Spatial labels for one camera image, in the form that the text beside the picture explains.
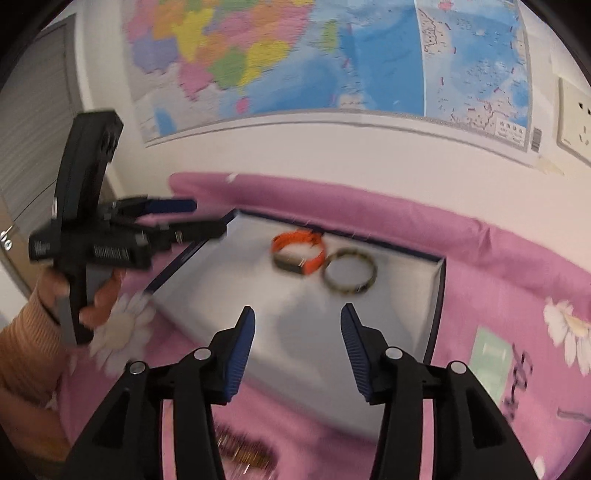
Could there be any tortoiseshell bangle bracelet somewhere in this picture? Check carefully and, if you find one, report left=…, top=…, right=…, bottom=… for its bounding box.
left=321, top=247, right=379, bottom=295

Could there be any orange smart watch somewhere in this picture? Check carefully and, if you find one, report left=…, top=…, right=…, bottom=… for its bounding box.
left=270, top=229, right=327, bottom=276

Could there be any person's left hand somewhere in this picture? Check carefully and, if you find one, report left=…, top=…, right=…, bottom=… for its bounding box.
left=38, top=267, right=126, bottom=331

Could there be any navy shallow cardboard box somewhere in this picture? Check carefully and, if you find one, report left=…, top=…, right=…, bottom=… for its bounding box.
left=147, top=210, right=446, bottom=439

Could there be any grey wooden door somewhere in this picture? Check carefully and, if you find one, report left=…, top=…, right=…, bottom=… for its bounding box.
left=1, top=12, right=83, bottom=296

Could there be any dark red beaded bracelet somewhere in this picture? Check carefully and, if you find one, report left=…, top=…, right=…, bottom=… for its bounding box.
left=211, top=421, right=279, bottom=469

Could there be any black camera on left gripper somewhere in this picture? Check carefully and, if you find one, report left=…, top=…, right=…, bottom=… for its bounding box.
left=51, top=110, right=123, bottom=230

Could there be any white wall socket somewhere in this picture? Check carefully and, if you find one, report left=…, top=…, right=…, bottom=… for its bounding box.
left=557, top=78, right=591, bottom=165

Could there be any pink floral bed sheet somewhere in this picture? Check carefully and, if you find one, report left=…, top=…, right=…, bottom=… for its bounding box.
left=58, top=173, right=590, bottom=479

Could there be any colourful wall map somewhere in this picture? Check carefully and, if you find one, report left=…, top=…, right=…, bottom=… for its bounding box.
left=120, top=1, right=531, bottom=149

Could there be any silver door handle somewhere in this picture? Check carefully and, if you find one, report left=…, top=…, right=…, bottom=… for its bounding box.
left=0, top=225, right=14, bottom=251

